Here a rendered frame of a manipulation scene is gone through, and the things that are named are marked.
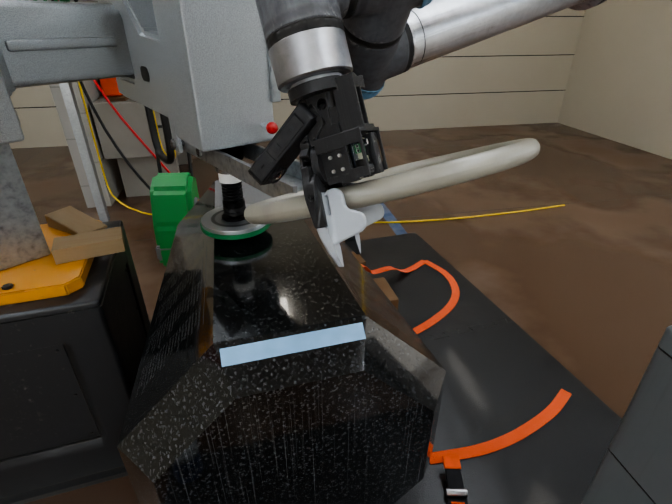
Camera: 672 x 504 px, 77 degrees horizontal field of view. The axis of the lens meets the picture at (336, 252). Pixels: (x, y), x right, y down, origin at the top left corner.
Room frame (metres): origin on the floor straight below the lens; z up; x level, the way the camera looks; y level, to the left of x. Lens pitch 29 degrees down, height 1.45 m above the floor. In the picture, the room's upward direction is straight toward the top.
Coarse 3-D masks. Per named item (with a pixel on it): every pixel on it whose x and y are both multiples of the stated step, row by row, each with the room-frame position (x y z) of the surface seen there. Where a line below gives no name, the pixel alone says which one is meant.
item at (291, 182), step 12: (252, 144) 1.19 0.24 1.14; (204, 156) 1.20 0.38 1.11; (216, 156) 1.12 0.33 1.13; (228, 156) 1.06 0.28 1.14; (252, 156) 1.20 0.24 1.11; (228, 168) 1.07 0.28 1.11; (240, 168) 1.01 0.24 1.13; (288, 168) 1.04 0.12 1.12; (252, 180) 0.96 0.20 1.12; (288, 180) 0.99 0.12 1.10; (300, 180) 0.99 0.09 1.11; (264, 192) 0.92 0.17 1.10; (276, 192) 0.87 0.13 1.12; (288, 192) 0.83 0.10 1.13
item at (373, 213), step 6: (378, 204) 0.49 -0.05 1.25; (360, 210) 0.50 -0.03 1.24; (366, 210) 0.50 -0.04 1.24; (372, 210) 0.50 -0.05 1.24; (378, 210) 0.49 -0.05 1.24; (366, 216) 0.50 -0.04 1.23; (372, 216) 0.49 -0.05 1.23; (378, 216) 0.49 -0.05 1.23; (372, 222) 0.49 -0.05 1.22; (348, 240) 0.49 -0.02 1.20; (354, 240) 0.49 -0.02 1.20; (354, 246) 0.49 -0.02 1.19; (360, 246) 0.49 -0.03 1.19; (360, 252) 0.49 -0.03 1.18
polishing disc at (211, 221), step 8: (216, 208) 1.28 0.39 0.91; (208, 216) 1.22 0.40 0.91; (216, 216) 1.22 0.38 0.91; (208, 224) 1.16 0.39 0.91; (216, 224) 1.16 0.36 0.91; (224, 224) 1.16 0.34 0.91; (232, 224) 1.16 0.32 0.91; (240, 224) 1.16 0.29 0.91; (248, 224) 1.16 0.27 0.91; (256, 224) 1.16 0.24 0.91; (264, 224) 1.17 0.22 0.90; (216, 232) 1.11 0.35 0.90; (224, 232) 1.11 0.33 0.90; (232, 232) 1.11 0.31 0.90; (240, 232) 1.11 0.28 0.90; (248, 232) 1.12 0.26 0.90
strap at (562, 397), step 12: (420, 264) 2.41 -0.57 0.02; (432, 264) 2.41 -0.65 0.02; (456, 288) 2.13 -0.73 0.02; (456, 300) 2.00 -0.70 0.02; (444, 312) 1.89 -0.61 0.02; (420, 324) 1.78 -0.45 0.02; (432, 324) 1.78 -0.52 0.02; (564, 396) 1.29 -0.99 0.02; (552, 408) 1.22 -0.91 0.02; (540, 420) 1.16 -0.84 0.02; (516, 432) 1.11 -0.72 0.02; (528, 432) 1.11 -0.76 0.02; (480, 444) 1.05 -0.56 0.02; (492, 444) 1.05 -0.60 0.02; (504, 444) 1.05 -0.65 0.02; (432, 456) 1.00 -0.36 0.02; (468, 456) 1.00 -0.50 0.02
